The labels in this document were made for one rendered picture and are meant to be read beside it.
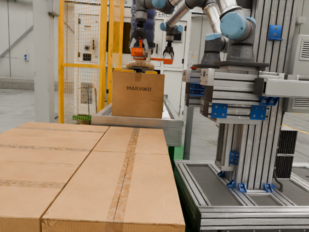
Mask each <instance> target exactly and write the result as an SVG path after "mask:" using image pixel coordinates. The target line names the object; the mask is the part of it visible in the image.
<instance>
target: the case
mask: <svg viewBox="0 0 309 232"><path fill-rule="evenodd" d="M164 83H165V74H150V73H135V72H120V71H113V92H112V116H126V117H142V118H158V119H162V111H163V97H164Z"/></svg>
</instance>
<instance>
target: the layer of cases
mask: <svg viewBox="0 0 309 232"><path fill-rule="evenodd" d="M0 232H185V222H184V217H183V212H182V208H181V204H180V200H179V196H178V192H177V187H176V182H175V179H174V174H173V170H172V165H171V161H170V157H169V153H168V149H167V145H166V140H165V136H164V131H163V129H153V128H129V127H113V126H110V127H109V126H96V125H79V124H62V123H46V122H28V123H25V124H23V125H20V126H18V127H15V128H12V129H10V130H7V131H5V132H2V133H0Z"/></svg>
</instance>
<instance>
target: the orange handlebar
mask: <svg viewBox="0 0 309 232"><path fill-rule="evenodd" d="M133 52H134V53H138V54H142V53H143V51H141V50H134V51H133ZM151 60H155V61H167V62H168V63H169V62H171V59H166V58H151Z"/></svg>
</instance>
